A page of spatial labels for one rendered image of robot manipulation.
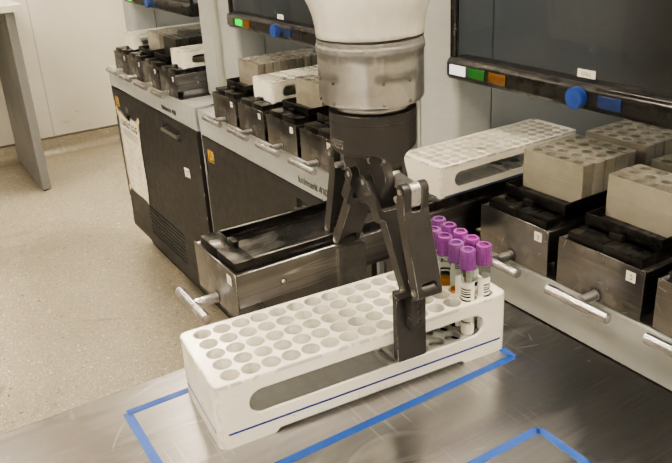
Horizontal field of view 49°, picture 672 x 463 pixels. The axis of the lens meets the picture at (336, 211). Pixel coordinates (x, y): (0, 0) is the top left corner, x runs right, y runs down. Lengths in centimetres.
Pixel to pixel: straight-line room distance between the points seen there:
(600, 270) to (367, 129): 49
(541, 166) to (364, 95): 58
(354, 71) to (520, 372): 33
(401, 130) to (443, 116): 70
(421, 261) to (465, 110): 70
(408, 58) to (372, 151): 8
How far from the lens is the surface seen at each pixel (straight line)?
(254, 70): 190
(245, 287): 97
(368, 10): 58
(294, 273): 100
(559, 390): 72
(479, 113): 132
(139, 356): 238
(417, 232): 61
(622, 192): 106
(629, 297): 100
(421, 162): 115
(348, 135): 62
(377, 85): 59
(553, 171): 113
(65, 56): 451
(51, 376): 239
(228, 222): 208
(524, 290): 113
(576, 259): 104
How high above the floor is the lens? 124
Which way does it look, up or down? 22 degrees down
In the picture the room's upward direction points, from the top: 3 degrees counter-clockwise
